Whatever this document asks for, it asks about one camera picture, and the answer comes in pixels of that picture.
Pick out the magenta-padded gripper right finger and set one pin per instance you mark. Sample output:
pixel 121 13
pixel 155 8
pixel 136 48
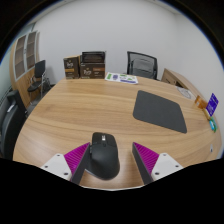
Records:
pixel 147 159

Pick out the black computer mouse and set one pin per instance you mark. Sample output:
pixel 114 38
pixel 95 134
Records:
pixel 105 156

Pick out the orange box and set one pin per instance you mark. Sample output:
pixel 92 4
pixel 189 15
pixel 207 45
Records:
pixel 201 101

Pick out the small black visitor chair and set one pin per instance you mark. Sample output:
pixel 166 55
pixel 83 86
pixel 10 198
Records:
pixel 39 69

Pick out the white printed sheet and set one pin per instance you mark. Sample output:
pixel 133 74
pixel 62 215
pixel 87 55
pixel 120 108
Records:
pixel 121 78

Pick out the tall brown cardboard box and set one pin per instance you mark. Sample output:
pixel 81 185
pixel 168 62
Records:
pixel 71 67

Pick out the dark grey mouse pad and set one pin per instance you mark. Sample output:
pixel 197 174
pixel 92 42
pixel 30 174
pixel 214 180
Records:
pixel 159 111

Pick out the green packet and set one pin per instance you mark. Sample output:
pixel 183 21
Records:
pixel 213 125

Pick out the small white round object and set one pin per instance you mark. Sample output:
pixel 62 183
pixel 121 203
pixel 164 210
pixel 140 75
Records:
pixel 211 148

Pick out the round white grey disc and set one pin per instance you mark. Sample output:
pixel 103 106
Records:
pixel 185 93

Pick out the wooden shelf unit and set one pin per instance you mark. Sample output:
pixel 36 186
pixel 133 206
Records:
pixel 21 63

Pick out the purple card box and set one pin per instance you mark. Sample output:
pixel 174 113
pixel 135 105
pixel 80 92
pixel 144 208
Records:
pixel 212 104

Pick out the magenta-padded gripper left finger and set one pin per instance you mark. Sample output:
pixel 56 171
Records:
pixel 74 160

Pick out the large black office chair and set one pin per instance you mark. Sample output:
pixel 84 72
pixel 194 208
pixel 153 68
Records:
pixel 10 123

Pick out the wooden side desk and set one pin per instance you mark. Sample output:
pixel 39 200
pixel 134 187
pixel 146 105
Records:
pixel 178 79

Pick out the black mesh office chair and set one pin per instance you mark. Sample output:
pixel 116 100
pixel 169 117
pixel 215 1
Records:
pixel 155 63

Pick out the grey backpack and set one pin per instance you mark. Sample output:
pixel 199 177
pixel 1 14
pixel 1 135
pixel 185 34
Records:
pixel 142 68

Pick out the black cardboard box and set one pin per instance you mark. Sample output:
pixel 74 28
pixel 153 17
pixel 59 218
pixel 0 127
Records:
pixel 93 57

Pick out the wide brown cardboard box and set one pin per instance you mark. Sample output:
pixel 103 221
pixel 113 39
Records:
pixel 92 71

